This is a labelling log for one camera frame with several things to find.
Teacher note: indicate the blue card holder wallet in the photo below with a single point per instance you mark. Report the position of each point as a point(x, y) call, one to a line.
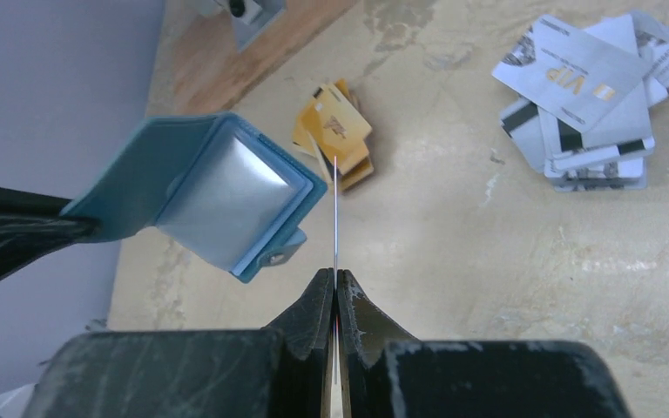
point(214, 183)

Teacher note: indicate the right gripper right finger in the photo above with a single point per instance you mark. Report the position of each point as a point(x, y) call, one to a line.
point(387, 372)

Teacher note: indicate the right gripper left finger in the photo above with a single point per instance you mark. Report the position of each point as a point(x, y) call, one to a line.
point(280, 370)

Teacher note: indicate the gold credit card stack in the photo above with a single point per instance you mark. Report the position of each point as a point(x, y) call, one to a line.
point(331, 128)

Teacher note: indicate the wooden board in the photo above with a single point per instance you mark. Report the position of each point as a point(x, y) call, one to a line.
point(215, 63)

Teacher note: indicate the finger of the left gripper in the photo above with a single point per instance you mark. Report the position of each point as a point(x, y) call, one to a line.
point(27, 209)
point(21, 245)

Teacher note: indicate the metal stand bracket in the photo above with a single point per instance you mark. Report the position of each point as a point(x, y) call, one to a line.
point(249, 18)

